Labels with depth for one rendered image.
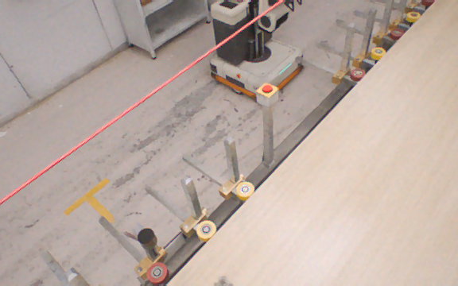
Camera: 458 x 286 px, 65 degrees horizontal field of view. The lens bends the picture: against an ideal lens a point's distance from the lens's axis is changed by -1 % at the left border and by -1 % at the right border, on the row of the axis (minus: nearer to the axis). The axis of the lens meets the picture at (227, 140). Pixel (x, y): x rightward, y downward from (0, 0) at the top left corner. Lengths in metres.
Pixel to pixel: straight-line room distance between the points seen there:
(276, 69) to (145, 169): 1.41
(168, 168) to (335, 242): 1.73
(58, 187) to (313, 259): 2.25
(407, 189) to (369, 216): 0.22
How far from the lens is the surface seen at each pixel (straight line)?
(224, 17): 3.04
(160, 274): 1.48
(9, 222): 3.19
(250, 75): 3.16
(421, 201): 1.69
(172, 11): 4.60
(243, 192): 1.59
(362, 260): 1.49
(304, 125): 2.13
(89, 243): 2.77
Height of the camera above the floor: 2.23
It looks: 48 degrees down
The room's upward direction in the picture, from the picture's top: 8 degrees counter-clockwise
